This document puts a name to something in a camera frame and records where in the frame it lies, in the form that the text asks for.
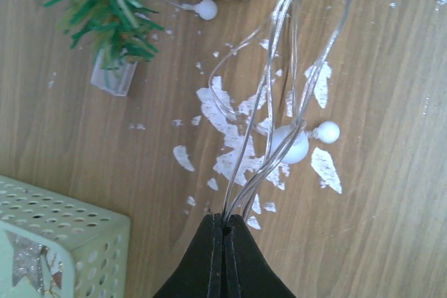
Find white foil flakes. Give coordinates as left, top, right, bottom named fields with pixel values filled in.
left=45, top=0, right=447, bottom=231

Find clear plastic battery box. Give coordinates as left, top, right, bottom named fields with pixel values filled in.
left=90, top=50, right=138, bottom=96

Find pale green perforated basket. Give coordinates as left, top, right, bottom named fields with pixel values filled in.
left=1, top=177, right=131, bottom=297

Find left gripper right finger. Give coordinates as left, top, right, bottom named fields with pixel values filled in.
left=223, top=215, right=295, bottom=298

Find white ball string lights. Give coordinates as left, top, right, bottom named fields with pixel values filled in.
left=176, top=0, right=353, bottom=214

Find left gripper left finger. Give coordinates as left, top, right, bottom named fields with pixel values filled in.
left=154, top=214, right=223, bottom=298

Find small green christmas tree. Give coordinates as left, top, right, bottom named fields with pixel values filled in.
left=0, top=0, right=298, bottom=68

